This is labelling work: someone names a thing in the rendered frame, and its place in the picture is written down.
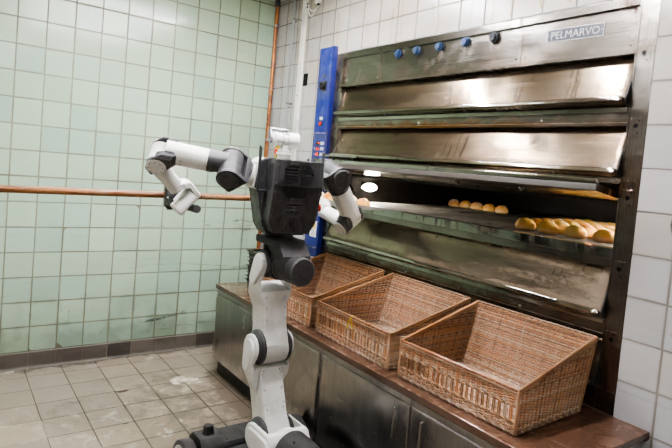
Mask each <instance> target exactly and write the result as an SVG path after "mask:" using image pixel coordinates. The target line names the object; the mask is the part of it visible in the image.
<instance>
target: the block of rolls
mask: <svg viewBox="0 0 672 448"><path fill-rule="evenodd" d="M515 227H516V228H518V229H524V230H537V231H538V232H541V233H546V234H555V235H556V234H558V233H559V234H565V236H567V237H571V238H578V239H586V238H590V239H593V240H594V241H597V242H602V243H609V244H613V240H614V231H615V223H611V222H608V223H604V222H594V221H592V220H590V219H584V220H581V219H574V220H571V219H560V218H555V219H550V218H543V219H541V218H532V219H530V218H527V217H523V218H519V219H518V220H517V221H516V223H515Z"/></svg>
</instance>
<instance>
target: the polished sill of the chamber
mask: <svg viewBox="0 0 672 448"><path fill-rule="evenodd" d="M363 212H364V213H369V214H375V215H380V216H385V217H390V218H396V219H401V220H406V221H412V222H417V223H422V224H427V225H433V226H438V227H443V228H448V229H454V230H459V231H464V232H470V233H475V234H480V235H485V236H491V237H496V238H501V239H506V240H512V241H517V242H522V243H528V244H533V245H538V246H543V247H549V248H554V249H559V250H564V251H570V252H575V253H580V254H586V255H591V256H596V257H601V258H607V259H611V257H612V249H613V247H609V246H603V245H597V244H591V243H585V242H580V241H574V240H568V239H562V238H556V237H550V236H545V235H539V234H533V233H527V232H521V231H515V230H509V229H504V228H498V227H492V226H486V225H480V224H474V223H469V222H463V221H457V220H451V219H445V218H439V217H433V216H428V215H422V214H416V213H410V212H404V211H383V210H363Z"/></svg>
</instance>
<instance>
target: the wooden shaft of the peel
mask: <svg viewBox="0 0 672 448"><path fill-rule="evenodd" d="M0 193H29V194H58V195H87V196H117V197H146V198H164V193H165V192H163V191H139V190H114V189H90V188H66V187H42V186H17V185H0ZM200 194H201V196H200V198H199V199H205V200H234V201H250V195H235V194H211V193H200Z"/></svg>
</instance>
